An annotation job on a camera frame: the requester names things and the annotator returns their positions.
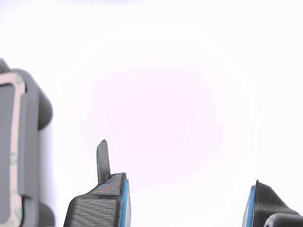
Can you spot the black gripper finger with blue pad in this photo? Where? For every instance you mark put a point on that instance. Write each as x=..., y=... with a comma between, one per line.
x=262, y=203
x=94, y=210

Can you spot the black frame with tan liner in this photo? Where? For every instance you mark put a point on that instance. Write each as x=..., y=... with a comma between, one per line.
x=16, y=123

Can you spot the gray box with clip rails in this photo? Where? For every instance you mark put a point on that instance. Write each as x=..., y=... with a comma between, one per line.
x=34, y=142

